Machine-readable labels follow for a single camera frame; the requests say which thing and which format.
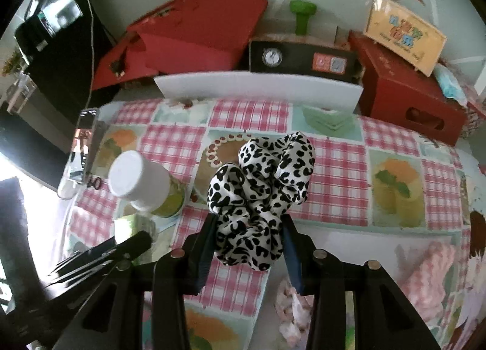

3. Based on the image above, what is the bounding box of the wooden box with strap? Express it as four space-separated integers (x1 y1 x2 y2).
363 0 447 78

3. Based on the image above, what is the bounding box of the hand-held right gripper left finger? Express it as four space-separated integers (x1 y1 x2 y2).
53 214 218 350

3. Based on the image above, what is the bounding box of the red patterned box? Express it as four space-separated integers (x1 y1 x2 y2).
460 83 486 139

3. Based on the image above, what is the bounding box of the leopard print scrunchie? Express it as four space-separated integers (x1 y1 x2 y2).
207 131 317 272

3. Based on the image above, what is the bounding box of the black smartphone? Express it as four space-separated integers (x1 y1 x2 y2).
61 107 101 185

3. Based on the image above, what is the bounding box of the printed checkered tablecloth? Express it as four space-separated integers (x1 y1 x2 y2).
57 97 486 350

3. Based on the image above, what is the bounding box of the white box lid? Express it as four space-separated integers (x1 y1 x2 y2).
153 71 364 114

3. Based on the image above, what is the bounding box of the red box with handle hole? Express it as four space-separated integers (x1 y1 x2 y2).
348 30 468 148

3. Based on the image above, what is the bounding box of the green dumbbell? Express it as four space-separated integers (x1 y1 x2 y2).
289 0 322 36

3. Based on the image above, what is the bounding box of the red gift bag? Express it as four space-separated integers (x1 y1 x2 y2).
90 0 269 91

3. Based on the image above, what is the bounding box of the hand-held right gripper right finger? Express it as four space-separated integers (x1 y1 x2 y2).
280 216 442 350

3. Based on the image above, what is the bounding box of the pink fluffy cloth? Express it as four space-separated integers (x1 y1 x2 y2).
402 241 457 315

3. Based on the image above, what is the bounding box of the white plastic bottle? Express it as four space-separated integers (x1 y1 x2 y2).
107 150 187 219

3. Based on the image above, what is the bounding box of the blue wet wipes packet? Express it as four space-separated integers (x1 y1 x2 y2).
434 63 468 107

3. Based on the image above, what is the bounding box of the black monitor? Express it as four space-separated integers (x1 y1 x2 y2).
14 0 115 102

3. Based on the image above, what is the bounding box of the black box with gauge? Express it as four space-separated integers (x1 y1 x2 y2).
248 36 360 82

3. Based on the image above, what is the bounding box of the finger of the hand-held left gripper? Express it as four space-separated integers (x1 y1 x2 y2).
46 230 153 287

